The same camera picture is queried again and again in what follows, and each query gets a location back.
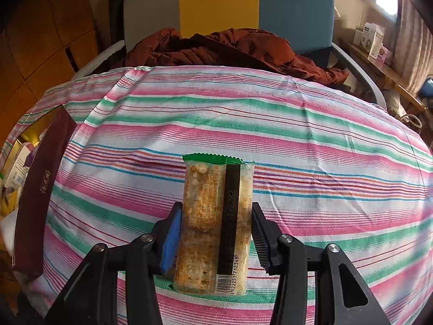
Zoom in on rust red quilted blanket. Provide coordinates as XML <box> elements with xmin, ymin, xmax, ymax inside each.
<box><xmin>121</xmin><ymin>28</ymin><xmax>348</xmax><ymax>87</ymax></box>

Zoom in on striped bed sheet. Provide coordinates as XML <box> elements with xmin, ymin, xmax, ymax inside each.
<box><xmin>1</xmin><ymin>66</ymin><xmax>432</xmax><ymax>324</ymax></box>

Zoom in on wooden desk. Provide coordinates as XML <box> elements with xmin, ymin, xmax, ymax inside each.
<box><xmin>338</xmin><ymin>38</ymin><xmax>432</xmax><ymax>120</ymax></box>

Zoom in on cracker pack green ends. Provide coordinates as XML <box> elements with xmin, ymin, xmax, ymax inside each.
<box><xmin>173</xmin><ymin>153</ymin><xmax>255</xmax><ymax>296</ymax></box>

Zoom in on maroon gold storage box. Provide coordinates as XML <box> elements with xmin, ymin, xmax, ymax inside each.
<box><xmin>1</xmin><ymin>105</ymin><xmax>76</xmax><ymax>280</ymax></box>

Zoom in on grey chair armrest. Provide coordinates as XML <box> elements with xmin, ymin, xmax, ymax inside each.
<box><xmin>331</xmin><ymin>43</ymin><xmax>387</xmax><ymax>110</ymax></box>

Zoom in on pink curtain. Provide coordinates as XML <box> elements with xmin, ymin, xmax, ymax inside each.
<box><xmin>391</xmin><ymin>0</ymin><xmax>432</xmax><ymax>97</ymax></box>

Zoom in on white carton on desk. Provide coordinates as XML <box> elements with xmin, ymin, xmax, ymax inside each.
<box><xmin>352</xmin><ymin>22</ymin><xmax>384</xmax><ymax>60</ymax></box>

